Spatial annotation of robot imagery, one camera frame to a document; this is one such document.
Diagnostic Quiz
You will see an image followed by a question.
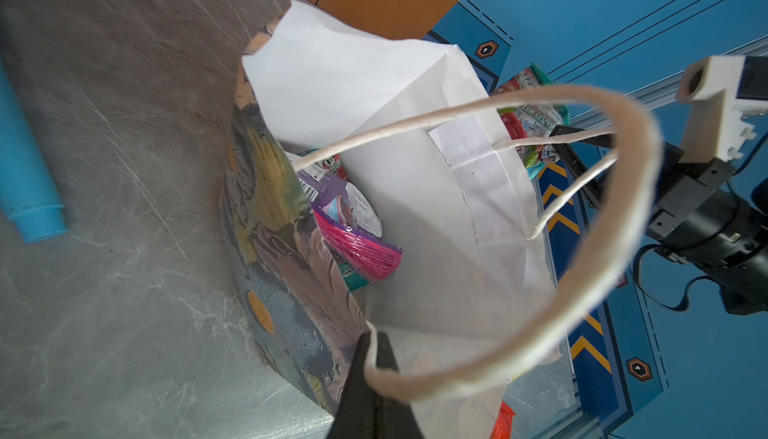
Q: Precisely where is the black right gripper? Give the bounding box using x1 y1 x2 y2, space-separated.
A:
552 125 735 241

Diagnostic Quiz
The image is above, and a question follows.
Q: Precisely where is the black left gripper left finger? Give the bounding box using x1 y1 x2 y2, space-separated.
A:
326 333 375 439

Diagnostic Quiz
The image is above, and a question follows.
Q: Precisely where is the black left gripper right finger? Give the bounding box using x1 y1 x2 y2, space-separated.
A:
374 332 423 439

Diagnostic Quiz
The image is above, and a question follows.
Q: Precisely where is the red snack packet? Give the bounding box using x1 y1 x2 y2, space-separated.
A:
490 402 515 439

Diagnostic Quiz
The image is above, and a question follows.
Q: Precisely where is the floral paper gift bag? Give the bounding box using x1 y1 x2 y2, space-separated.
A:
220 1 663 438

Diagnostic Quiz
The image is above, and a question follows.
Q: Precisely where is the purple Fox's berries bag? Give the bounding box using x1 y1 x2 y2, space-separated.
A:
312 196 402 284

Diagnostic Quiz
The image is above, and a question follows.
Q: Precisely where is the purple snack bag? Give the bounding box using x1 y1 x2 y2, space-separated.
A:
297 155 380 229

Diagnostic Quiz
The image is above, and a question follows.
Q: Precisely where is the teal Fox's candy bag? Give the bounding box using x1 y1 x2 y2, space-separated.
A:
491 63 571 178

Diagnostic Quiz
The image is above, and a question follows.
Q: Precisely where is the teal white snack bag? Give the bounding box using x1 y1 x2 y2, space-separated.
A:
338 262 369 291

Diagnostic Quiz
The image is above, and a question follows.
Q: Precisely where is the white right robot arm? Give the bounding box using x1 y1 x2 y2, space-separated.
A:
631 144 767 316

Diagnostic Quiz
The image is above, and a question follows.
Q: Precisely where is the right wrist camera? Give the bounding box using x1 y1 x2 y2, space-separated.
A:
676 55 767 164

